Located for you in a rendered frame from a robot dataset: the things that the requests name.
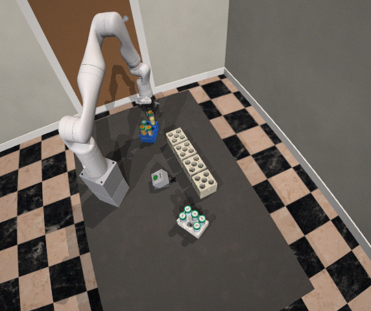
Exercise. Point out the white tube rack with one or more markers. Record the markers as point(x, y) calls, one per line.
point(188, 226)

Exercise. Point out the blue tube rack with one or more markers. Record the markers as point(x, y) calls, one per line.
point(150, 138)

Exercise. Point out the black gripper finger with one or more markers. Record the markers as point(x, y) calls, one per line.
point(154, 109)
point(143, 108)

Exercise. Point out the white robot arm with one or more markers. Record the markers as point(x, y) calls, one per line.
point(76, 131)

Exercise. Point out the cream square bucket adapter with holes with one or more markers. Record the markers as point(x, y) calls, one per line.
point(175, 137)
point(183, 151)
point(192, 166)

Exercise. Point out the cream tube adapter with holes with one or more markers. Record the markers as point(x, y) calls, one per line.
point(204, 184)

